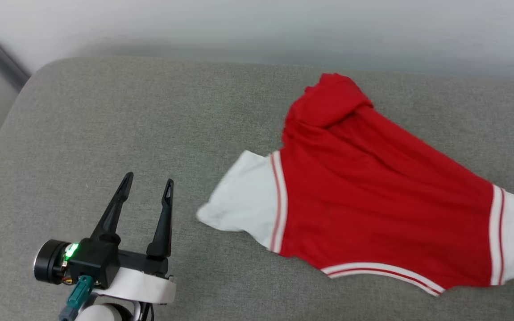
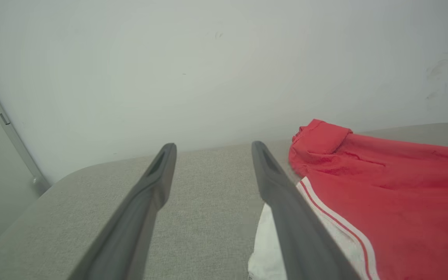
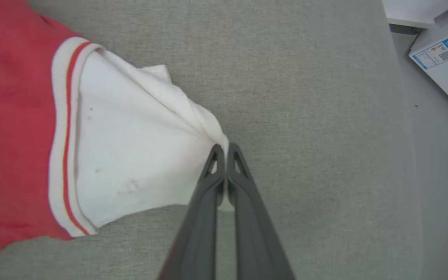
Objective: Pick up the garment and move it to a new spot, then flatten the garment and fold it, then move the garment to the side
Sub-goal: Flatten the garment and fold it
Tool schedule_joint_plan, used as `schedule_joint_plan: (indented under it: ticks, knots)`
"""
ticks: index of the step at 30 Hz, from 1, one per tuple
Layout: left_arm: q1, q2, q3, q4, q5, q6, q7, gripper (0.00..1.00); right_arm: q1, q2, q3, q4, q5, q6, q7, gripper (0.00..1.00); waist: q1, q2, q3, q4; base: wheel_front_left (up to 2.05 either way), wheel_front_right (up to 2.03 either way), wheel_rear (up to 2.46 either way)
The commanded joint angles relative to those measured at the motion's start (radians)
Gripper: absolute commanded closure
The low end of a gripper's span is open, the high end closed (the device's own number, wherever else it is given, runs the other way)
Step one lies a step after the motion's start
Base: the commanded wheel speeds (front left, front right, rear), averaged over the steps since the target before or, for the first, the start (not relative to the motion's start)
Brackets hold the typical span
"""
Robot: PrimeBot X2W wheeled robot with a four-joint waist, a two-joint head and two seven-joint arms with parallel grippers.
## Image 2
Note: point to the red and white basketball jersey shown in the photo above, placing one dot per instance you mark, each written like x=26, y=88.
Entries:
x=403, y=202

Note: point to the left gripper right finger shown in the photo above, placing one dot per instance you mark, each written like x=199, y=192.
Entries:
x=298, y=229

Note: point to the grey metal door frame rail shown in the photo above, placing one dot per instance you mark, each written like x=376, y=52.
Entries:
x=14, y=144

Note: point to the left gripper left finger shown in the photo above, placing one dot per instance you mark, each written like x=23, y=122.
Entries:
x=138, y=217

